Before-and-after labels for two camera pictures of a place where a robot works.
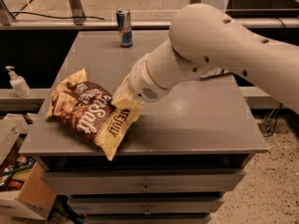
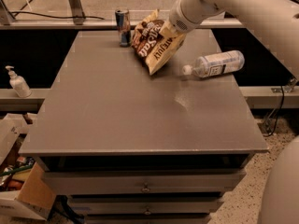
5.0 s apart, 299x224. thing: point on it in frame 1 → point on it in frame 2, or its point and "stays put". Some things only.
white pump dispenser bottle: x=19 y=84 stays put
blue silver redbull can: x=124 y=24 stays put
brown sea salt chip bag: x=86 y=109 → x=155 y=47
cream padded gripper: x=140 y=81 → x=181 y=20
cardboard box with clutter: x=25 y=190 stays put
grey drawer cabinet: x=187 y=151 stays put
